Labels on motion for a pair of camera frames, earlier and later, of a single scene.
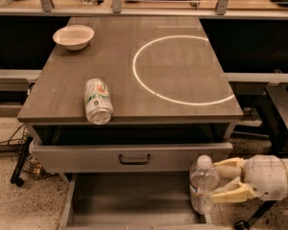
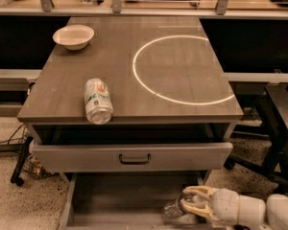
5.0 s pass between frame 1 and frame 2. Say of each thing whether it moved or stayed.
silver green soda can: stayed
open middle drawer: stayed
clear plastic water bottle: moved
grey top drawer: stayed
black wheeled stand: stayed
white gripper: moved
